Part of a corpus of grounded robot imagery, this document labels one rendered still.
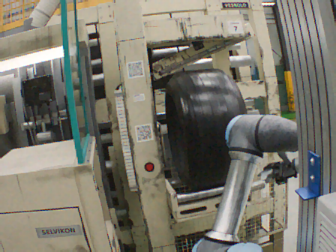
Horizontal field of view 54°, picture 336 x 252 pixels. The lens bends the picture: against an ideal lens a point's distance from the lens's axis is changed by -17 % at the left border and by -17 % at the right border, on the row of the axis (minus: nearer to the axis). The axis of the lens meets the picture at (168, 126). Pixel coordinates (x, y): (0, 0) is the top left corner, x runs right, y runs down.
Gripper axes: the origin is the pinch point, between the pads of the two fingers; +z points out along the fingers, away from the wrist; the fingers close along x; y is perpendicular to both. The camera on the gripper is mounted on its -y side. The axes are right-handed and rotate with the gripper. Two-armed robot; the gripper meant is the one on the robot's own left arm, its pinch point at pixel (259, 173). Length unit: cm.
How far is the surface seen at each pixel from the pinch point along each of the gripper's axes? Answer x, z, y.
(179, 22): -45, 25, -76
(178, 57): -27, 39, -71
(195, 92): -38.1, 12.2, -23.3
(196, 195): -6.3, 30.5, 6.7
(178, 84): -41, 20, -30
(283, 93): 641, 281, -683
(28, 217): -87, 24, 57
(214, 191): -0.8, 24.4, 3.5
